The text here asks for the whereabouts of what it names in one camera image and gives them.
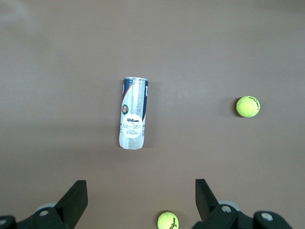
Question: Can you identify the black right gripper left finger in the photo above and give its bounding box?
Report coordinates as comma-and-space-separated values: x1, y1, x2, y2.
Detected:
0, 180, 88, 229

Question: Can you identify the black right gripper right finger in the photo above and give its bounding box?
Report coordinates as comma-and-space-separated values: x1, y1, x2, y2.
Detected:
192, 178, 294, 229

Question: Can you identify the Wilson tennis ball can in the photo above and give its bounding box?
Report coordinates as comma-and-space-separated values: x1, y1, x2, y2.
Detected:
118, 76, 149, 150

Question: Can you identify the yellow-green tennis ball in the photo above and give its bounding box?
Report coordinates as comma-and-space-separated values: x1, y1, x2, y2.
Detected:
157, 211, 180, 229
236, 95, 261, 118

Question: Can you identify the brown table cloth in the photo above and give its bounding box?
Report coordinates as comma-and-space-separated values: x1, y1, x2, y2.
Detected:
0, 0, 305, 229

